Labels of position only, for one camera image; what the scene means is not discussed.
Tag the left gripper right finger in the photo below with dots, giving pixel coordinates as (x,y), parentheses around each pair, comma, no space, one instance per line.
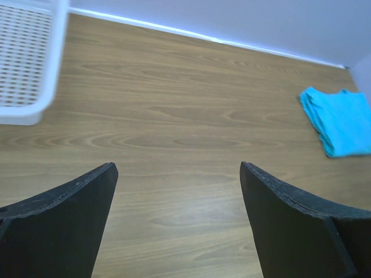
(298,234)

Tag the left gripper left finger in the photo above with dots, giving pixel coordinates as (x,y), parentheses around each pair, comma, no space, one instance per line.
(58,233)

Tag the turquoise t shirt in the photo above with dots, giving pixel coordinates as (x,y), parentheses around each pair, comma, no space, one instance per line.
(342,121)

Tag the white plastic basket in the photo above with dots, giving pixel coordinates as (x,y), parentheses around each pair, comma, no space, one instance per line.
(32,42)

